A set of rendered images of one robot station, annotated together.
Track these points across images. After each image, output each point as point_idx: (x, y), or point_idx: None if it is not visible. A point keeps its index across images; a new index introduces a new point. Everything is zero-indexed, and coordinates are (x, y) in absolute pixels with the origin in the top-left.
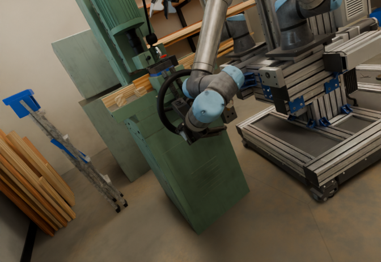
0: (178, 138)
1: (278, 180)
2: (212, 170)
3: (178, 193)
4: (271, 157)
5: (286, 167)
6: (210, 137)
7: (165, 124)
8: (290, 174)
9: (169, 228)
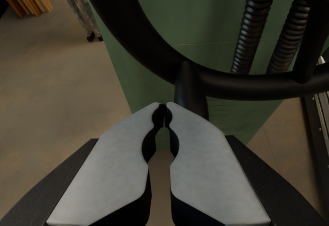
0: (186, 33)
1: (294, 166)
2: (214, 112)
3: (135, 111)
4: (319, 136)
5: (327, 173)
6: (261, 68)
7: (95, 3)
8: (317, 170)
9: (123, 109)
